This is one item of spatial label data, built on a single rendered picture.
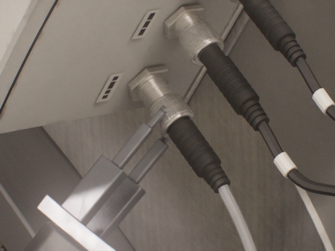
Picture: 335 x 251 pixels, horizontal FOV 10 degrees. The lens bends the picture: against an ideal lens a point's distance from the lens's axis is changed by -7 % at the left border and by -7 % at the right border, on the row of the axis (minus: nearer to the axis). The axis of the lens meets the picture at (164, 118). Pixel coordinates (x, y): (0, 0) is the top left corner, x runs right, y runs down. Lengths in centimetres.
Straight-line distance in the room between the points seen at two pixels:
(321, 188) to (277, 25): 7
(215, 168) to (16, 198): 13
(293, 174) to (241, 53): 8
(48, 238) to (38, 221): 11
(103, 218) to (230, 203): 6
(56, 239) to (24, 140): 16
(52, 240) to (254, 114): 9
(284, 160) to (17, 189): 17
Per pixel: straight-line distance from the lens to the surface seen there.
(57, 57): 80
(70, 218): 82
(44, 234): 80
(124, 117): 92
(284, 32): 78
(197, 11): 83
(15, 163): 94
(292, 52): 78
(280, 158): 79
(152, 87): 84
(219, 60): 81
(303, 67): 78
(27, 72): 80
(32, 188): 93
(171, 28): 82
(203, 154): 83
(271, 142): 80
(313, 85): 78
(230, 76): 81
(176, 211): 90
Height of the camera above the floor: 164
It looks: 8 degrees down
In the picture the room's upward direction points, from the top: 3 degrees counter-clockwise
